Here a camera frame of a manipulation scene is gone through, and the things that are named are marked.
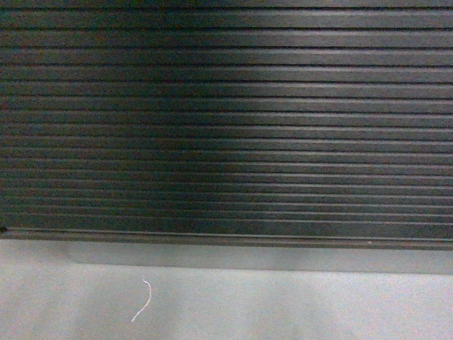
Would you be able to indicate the white thread scrap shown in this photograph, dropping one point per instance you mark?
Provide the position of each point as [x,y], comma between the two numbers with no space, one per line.
[146,304]

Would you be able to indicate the dark ribbed checkout counter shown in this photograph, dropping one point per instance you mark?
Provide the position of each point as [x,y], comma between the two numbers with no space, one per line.
[306,135]

